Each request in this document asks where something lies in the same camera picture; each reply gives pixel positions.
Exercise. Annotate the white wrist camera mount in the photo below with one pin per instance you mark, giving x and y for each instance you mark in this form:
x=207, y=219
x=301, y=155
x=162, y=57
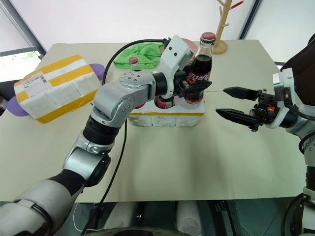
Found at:
x=177, y=54
x=283, y=81

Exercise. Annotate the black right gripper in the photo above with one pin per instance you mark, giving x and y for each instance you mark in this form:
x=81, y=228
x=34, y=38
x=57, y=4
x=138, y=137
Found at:
x=264, y=110

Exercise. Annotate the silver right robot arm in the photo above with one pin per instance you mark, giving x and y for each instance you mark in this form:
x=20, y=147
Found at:
x=305, y=123

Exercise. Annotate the pink round plate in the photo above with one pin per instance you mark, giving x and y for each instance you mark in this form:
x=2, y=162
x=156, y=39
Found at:
x=193, y=45

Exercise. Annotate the wooden branch rack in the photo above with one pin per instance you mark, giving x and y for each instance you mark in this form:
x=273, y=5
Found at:
x=220, y=46

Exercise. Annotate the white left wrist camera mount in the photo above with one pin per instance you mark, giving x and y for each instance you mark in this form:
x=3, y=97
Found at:
x=177, y=54

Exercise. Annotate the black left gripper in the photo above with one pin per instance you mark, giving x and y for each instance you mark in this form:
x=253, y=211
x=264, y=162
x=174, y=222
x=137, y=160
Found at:
x=181, y=79

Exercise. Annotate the white rounded shape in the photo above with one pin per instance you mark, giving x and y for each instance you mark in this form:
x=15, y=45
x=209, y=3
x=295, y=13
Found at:
x=189, y=217
x=120, y=215

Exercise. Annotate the white foam bottle tray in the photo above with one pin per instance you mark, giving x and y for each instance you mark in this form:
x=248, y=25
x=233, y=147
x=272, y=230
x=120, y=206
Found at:
x=167, y=120

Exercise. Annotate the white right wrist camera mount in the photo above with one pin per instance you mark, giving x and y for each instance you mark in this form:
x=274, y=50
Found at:
x=283, y=81

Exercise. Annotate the black furniture piece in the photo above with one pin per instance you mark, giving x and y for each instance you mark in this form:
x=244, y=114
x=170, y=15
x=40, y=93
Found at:
x=6, y=93

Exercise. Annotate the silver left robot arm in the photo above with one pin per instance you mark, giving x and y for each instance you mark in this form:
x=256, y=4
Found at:
x=123, y=98

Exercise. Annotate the purple cushion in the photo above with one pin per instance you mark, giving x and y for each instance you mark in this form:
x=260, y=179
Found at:
x=15, y=108

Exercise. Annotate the dark brown bulky object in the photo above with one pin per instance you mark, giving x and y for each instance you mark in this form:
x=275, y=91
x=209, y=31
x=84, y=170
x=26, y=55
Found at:
x=304, y=66

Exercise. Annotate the green cloth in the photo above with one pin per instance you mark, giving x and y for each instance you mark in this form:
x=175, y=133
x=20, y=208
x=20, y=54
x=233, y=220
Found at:
x=142, y=55

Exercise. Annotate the white parcel with yellow tape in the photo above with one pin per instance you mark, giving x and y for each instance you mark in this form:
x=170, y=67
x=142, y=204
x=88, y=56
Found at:
x=54, y=91

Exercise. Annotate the dark grey window frame bar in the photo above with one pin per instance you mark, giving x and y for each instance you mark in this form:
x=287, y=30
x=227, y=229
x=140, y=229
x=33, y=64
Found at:
x=23, y=27
x=249, y=19

